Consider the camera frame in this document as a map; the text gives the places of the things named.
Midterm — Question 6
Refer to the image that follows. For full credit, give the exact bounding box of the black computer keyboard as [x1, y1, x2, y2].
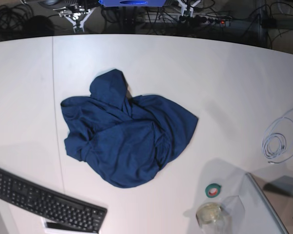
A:
[0, 168, 107, 234]

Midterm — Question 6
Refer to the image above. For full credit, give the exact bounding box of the green tape roll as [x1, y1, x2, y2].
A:
[205, 183, 222, 198]

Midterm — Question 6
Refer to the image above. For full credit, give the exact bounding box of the blue box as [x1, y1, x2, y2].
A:
[99, 0, 166, 7]

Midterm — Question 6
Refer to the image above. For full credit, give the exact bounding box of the clear glass jar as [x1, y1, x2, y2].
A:
[196, 202, 228, 234]

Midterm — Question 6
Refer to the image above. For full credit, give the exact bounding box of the coiled white cable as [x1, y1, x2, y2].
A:
[262, 106, 293, 164]

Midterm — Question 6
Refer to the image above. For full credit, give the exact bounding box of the dark blue t-shirt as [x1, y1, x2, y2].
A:
[61, 69, 198, 188]

